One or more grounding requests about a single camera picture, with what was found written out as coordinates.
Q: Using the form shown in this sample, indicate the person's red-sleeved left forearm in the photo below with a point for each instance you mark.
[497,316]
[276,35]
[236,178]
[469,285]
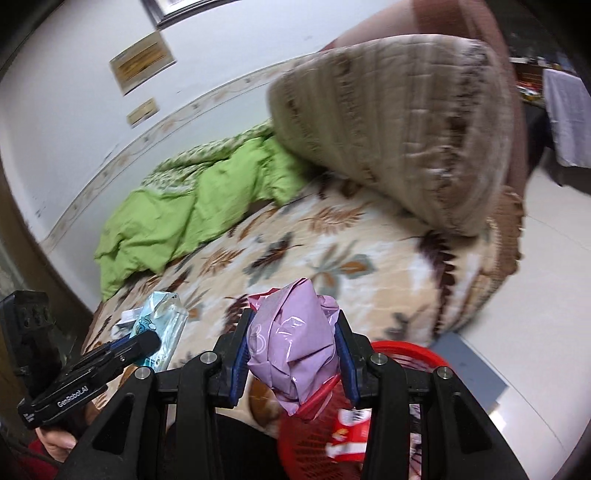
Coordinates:
[41,468]

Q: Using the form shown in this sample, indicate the pink plastic bag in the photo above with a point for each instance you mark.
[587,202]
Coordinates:
[291,341]

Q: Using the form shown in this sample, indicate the person's left hand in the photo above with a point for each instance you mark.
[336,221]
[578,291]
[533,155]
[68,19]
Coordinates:
[62,441]

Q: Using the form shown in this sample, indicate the cluttered shelf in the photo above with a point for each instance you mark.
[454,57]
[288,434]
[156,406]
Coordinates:
[531,78]

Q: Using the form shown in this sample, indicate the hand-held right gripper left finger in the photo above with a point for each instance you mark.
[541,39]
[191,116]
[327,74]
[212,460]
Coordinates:
[240,355]

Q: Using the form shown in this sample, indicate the red and white snack packet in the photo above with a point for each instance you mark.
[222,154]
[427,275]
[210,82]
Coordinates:
[348,434]

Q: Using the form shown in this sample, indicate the brown upholstered headboard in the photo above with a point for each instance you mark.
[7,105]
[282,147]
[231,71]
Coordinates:
[443,18]

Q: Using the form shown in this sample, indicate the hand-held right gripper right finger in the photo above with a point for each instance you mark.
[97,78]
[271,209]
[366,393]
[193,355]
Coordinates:
[345,364]

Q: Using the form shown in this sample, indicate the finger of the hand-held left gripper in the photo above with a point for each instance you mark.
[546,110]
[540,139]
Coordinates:
[138,346]

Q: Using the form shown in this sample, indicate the white cardboard box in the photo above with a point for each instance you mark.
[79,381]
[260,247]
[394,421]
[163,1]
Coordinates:
[125,321]

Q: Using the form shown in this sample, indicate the red plastic mesh basket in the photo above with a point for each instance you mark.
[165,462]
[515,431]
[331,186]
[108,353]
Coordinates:
[304,447]

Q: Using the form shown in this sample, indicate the white cloth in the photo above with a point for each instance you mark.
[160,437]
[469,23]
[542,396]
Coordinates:
[570,115]

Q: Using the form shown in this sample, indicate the grey floor mat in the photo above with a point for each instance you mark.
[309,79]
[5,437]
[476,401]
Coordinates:
[475,369]

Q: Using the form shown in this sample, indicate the dark picture frame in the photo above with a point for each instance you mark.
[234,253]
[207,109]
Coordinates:
[171,11]

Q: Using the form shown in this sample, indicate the striped floral cushion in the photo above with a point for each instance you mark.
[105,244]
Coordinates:
[397,129]

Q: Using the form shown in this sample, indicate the small gold wall plaque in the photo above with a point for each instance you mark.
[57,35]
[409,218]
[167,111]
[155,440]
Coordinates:
[143,112]

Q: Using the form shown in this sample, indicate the leaf print blanket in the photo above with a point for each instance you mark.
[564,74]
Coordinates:
[360,277]

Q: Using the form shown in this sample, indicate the large gold wall plaque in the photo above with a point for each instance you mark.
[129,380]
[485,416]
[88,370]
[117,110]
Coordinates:
[143,62]

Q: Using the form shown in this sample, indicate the teal clear plastic packet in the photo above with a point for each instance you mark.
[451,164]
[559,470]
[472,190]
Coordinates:
[161,323]

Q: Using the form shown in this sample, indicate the green quilt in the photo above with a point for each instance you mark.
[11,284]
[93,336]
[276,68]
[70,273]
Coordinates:
[184,207]

